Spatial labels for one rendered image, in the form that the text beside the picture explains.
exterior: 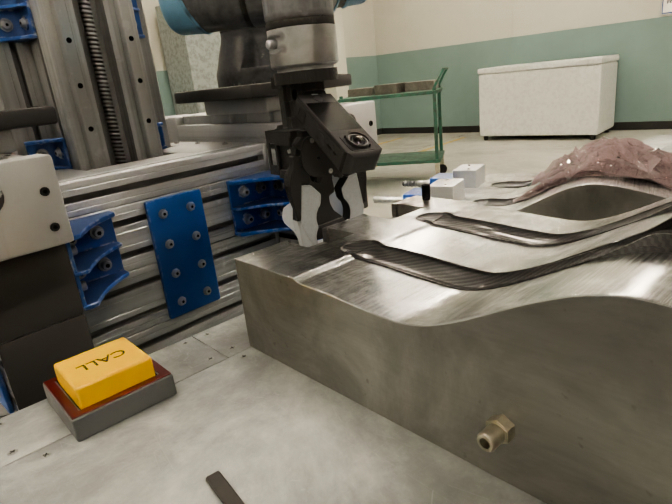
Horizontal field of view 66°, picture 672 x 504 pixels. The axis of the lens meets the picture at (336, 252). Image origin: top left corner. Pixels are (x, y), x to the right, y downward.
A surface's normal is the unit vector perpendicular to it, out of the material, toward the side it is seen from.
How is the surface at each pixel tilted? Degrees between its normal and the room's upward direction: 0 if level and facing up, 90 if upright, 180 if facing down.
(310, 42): 90
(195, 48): 90
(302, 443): 0
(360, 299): 3
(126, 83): 90
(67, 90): 90
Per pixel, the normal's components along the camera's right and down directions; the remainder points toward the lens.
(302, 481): -0.11, -0.94
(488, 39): -0.64, 0.31
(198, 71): 0.76, 0.13
